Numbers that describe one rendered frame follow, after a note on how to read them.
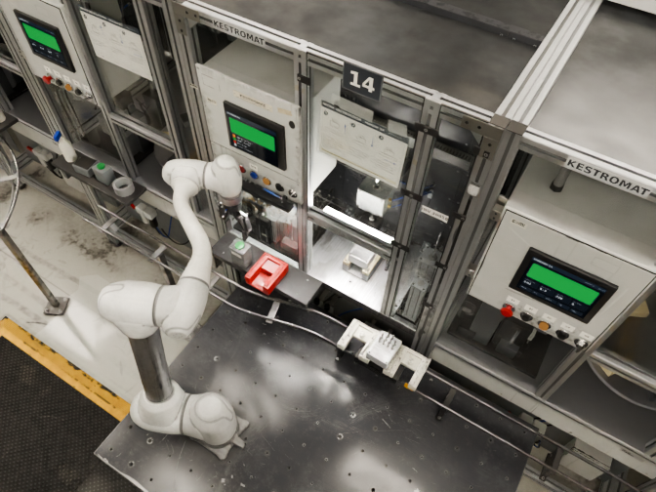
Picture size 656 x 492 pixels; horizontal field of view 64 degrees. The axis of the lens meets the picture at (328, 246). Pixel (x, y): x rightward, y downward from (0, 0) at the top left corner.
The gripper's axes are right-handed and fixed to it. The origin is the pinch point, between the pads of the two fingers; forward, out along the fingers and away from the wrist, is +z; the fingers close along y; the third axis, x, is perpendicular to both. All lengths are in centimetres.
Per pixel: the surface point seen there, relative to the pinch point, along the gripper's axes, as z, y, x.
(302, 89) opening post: -77, -27, -11
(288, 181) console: -34.5, -21.0, -9.5
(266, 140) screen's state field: -53, -14, -7
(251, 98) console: -66, -7, -10
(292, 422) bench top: 44, -56, 43
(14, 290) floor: 114, 153, 51
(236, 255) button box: 13.4, -0.6, 3.3
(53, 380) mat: 112, 84, 78
